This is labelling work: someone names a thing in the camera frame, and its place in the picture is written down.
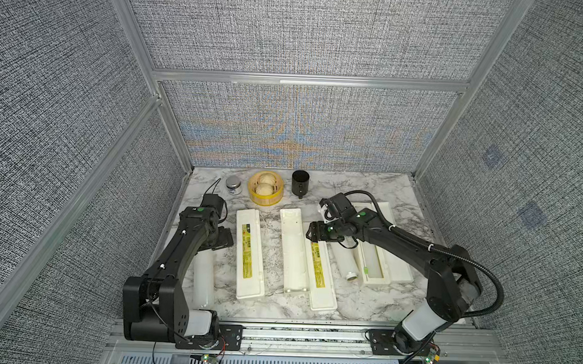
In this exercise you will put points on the aluminium front rail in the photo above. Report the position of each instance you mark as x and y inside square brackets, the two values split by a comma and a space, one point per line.
[275, 341]

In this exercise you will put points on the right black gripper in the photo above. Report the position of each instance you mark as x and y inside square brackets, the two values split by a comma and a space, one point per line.
[318, 235]

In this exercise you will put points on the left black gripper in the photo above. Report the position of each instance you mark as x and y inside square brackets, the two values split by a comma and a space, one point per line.
[224, 237]

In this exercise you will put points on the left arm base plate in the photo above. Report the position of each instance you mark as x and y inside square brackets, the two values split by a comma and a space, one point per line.
[226, 337]

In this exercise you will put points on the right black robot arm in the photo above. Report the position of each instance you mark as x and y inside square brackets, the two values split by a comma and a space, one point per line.
[457, 286]

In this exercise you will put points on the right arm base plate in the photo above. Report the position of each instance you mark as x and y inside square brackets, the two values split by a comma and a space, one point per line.
[383, 343]

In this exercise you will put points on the white wrap dispenser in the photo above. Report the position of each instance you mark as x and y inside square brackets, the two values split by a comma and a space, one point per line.
[395, 271]
[249, 268]
[306, 264]

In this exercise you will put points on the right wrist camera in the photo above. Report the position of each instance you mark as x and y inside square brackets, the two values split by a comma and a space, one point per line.
[336, 207]

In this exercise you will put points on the yellow bowl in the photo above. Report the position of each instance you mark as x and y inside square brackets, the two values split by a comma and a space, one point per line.
[261, 200]

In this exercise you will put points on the small silver lidded jar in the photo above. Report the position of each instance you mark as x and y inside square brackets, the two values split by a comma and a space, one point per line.
[234, 185]

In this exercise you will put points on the black cup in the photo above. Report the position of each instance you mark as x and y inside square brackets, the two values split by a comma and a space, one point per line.
[300, 183]

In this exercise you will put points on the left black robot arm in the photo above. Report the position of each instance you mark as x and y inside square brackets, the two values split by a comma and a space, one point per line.
[154, 305]

